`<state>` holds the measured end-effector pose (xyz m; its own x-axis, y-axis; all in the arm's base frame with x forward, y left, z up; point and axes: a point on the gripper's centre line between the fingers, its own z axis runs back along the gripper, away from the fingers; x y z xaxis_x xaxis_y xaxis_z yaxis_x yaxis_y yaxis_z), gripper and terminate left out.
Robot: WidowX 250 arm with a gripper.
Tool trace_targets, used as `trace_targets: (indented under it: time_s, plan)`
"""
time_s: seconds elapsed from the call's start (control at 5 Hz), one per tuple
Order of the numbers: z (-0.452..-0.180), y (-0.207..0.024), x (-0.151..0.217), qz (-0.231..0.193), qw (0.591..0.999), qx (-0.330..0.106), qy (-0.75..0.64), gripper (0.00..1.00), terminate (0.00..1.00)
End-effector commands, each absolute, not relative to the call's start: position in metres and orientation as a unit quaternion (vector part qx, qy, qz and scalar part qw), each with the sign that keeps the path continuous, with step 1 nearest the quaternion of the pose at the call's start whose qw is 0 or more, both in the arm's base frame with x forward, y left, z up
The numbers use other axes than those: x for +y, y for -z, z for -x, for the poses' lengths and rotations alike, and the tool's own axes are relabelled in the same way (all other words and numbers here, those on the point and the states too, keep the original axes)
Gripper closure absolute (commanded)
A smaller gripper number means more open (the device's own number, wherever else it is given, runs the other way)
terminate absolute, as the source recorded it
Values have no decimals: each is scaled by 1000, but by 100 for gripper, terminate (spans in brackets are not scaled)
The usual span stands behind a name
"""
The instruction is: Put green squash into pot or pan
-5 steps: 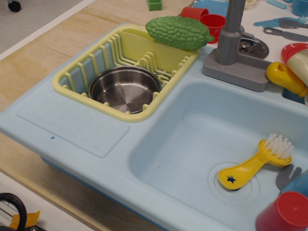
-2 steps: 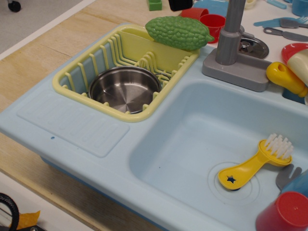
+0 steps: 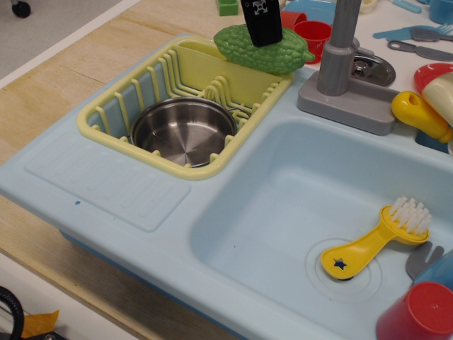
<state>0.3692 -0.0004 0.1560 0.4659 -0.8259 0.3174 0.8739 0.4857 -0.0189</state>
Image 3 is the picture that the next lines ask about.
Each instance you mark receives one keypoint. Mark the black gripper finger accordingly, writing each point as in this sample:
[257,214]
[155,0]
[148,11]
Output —
[263,21]

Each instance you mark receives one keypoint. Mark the green bumpy toy squash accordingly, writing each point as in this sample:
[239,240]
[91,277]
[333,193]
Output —
[286,56]

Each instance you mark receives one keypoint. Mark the stainless steel pot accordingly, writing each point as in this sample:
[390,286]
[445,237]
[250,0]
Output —
[184,130]

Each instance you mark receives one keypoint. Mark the red cup lying down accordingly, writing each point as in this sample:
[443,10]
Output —
[291,18]

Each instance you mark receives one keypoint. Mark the green toy block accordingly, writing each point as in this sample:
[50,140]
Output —
[227,7]

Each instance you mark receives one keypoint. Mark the red cup upright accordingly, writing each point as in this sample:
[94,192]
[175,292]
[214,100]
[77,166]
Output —
[316,34]

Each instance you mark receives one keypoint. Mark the blue toy plate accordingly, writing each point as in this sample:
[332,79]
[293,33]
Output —
[315,10]

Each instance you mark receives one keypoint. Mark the yellow dish drying rack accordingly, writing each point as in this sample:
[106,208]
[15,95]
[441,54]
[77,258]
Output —
[186,66]

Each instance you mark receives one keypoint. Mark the grey toy faucet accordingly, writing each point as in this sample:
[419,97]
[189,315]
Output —
[333,94]

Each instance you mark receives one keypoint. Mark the cream toy item top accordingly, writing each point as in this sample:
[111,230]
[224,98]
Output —
[367,6]

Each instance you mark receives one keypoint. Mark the blue toy fork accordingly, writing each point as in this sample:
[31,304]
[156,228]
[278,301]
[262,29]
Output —
[406,33]

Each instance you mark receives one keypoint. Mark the blue toy utensil top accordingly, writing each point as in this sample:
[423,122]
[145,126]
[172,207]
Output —
[413,8]

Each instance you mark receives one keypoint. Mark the grey toy spatula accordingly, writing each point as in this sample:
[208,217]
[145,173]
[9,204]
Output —
[426,35]

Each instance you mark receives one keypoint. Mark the red toy plate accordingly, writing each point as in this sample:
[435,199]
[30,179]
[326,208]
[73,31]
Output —
[427,73]

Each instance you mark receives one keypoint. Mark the blue cup top right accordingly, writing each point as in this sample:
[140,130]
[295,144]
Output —
[441,11]

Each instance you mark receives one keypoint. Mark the blue cup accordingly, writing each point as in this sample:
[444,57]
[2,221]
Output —
[439,272]
[441,11]

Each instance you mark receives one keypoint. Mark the grey toy knife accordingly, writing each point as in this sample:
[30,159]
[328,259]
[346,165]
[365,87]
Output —
[424,52]

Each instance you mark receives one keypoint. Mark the cream toy bottle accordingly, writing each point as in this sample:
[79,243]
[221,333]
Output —
[438,94]

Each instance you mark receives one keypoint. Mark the light blue toy sink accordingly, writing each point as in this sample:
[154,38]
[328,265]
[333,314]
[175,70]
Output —
[243,247]

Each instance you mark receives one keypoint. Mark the black caster wheel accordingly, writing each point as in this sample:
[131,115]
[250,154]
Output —
[20,9]

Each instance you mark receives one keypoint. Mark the yellow dish brush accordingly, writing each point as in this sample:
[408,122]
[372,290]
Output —
[406,221]

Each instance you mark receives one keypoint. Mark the grey fork in sink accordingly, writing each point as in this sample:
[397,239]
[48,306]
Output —
[421,258]

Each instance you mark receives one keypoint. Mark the blue cup bottom right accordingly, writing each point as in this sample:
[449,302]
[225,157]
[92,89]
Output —
[439,272]

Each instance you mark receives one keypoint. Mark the red cup bottom right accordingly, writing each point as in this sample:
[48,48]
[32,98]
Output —
[424,312]

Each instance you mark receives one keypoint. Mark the orange tape piece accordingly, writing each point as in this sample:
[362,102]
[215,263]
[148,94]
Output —
[39,324]

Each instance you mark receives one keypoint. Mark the chrome faucet handle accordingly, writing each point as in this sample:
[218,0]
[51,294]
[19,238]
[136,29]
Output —
[366,66]

